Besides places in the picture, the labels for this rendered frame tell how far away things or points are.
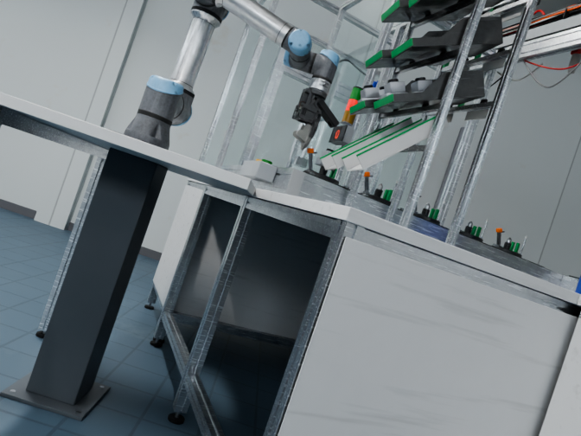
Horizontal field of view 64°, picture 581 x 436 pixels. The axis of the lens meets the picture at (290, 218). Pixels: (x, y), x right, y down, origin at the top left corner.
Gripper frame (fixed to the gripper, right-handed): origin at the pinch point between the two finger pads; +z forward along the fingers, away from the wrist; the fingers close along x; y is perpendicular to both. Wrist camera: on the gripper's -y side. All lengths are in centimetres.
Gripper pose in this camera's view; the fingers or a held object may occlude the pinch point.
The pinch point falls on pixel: (304, 147)
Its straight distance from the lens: 171.5
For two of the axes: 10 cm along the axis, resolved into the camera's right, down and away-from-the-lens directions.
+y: -8.7, -3.0, -3.8
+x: 3.7, 1.2, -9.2
